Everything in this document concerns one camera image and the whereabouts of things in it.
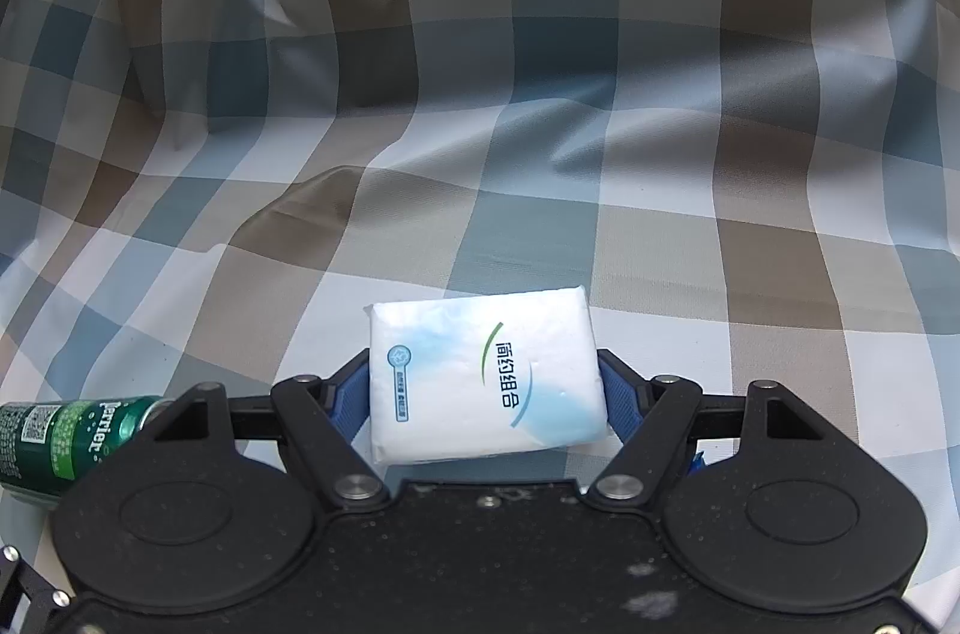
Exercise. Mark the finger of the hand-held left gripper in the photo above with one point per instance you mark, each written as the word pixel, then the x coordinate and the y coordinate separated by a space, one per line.
pixel 22 585

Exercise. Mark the checked blue beige cloth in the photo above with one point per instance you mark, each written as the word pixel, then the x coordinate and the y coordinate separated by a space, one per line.
pixel 525 117

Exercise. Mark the green drink can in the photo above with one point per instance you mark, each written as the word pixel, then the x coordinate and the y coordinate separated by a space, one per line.
pixel 60 439

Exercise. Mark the small white tissue pack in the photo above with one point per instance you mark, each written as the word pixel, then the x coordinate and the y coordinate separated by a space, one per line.
pixel 465 379

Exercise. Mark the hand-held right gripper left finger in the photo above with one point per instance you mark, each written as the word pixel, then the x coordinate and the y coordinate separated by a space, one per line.
pixel 351 405

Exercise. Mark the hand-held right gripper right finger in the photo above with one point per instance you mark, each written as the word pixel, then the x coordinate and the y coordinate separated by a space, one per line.
pixel 619 401

